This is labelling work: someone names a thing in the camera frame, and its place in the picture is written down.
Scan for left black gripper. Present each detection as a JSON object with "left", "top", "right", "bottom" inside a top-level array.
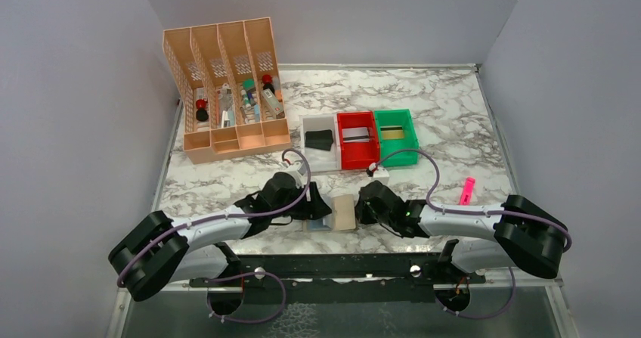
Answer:
[{"left": 271, "top": 181, "right": 332, "bottom": 221}]

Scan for beige card holder wallet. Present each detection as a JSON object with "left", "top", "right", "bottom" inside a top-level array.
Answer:
[{"left": 302, "top": 194, "right": 357, "bottom": 232}]

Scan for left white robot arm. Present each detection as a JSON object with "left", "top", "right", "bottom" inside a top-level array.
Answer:
[{"left": 108, "top": 172, "right": 332, "bottom": 302}]

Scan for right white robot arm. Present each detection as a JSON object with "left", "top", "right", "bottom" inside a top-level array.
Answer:
[{"left": 355, "top": 181, "right": 571, "bottom": 283}]

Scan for black cards in white bin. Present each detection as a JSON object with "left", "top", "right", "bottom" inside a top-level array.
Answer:
[{"left": 304, "top": 129, "right": 334, "bottom": 151}]

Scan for silver card in red bin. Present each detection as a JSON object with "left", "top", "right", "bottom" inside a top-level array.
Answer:
[{"left": 342, "top": 127, "right": 370, "bottom": 143}]

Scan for gold card in green bin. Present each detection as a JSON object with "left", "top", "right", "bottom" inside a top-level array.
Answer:
[{"left": 380, "top": 126, "right": 405, "bottom": 140}]

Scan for red plastic bin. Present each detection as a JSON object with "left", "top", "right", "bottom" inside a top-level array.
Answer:
[{"left": 336, "top": 111, "right": 380, "bottom": 170}]

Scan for green plastic bin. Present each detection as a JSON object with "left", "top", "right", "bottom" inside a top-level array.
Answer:
[{"left": 373, "top": 109, "right": 419, "bottom": 167}]

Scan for white plastic bin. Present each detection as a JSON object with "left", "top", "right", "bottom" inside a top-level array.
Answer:
[{"left": 300, "top": 113, "right": 341, "bottom": 172}]

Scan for pink marker pen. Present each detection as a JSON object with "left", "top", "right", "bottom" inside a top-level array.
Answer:
[{"left": 459, "top": 177, "right": 475, "bottom": 206}]

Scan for white box in organizer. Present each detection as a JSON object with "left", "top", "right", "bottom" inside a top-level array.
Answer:
[{"left": 261, "top": 88, "right": 285, "bottom": 119}]

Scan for red black small bottle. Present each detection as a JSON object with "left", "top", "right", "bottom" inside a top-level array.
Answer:
[{"left": 261, "top": 74, "right": 275, "bottom": 93}]

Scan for green capped tube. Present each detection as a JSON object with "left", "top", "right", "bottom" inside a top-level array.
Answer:
[{"left": 239, "top": 78, "right": 261, "bottom": 122}]

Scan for silver items in organizer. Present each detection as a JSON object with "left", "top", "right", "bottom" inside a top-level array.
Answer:
[{"left": 217, "top": 83, "right": 236, "bottom": 129}]

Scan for red capped black bottle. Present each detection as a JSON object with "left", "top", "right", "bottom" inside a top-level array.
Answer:
[{"left": 194, "top": 98, "right": 209, "bottom": 122}]

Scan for peach desk file organizer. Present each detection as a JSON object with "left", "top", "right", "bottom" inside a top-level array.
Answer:
[{"left": 163, "top": 17, "right": 292, "bottom": 164}]

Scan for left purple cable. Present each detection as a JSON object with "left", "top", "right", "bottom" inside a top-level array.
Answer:
[{"left": 116, "top": 148, "right": 312, "bottom": 324}]

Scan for purple cable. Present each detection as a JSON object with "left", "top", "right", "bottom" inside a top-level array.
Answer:
[
  {"left": 368, "top": 148, "right": 573, "bottom": 321},
  {"left": 116, "top": 148, "right": 312, "bottom": 324}
]

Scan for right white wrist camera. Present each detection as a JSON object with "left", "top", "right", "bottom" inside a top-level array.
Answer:
[{"left": 366, "top": 163, "right": 390, "bottom": 185}]

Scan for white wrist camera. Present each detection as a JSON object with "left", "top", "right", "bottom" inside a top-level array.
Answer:
[
  {"left": 366, "top": 163, "right": 390, "bottom": 185},
  {"left": 283, "top": 159, "right": 309, "bottom": 188}
]

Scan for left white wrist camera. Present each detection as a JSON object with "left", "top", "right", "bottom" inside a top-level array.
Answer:
[{"left": 283, "top": 159, "right": 309, "bottom": 188}]

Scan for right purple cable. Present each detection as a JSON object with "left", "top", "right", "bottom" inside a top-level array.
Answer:
[{"left": 368, "top": 148, "right": 573, "bottom": 321}]

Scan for black metal base rail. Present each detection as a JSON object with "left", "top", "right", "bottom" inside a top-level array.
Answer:
[{"left": 189, "top": 253, "right": 485, "bottom": 304}]

